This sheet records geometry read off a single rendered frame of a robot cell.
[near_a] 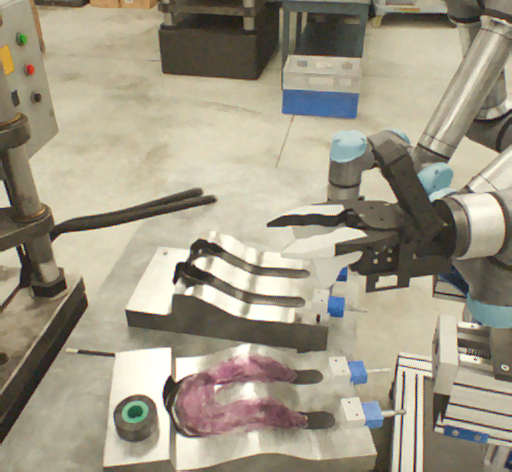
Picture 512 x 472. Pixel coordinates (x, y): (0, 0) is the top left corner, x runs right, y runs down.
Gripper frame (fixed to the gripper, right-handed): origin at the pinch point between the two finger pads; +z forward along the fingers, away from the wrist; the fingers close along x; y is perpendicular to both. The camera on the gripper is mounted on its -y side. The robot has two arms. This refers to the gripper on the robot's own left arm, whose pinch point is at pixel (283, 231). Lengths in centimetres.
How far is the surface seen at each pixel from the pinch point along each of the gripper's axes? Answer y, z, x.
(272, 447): 54, -2, 18
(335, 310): 50, -24, 49
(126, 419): 48, 24, 24
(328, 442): 58, -13, 20
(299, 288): 49, -18, 59
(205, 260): 43, 4, 68
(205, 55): 62, -38, 463
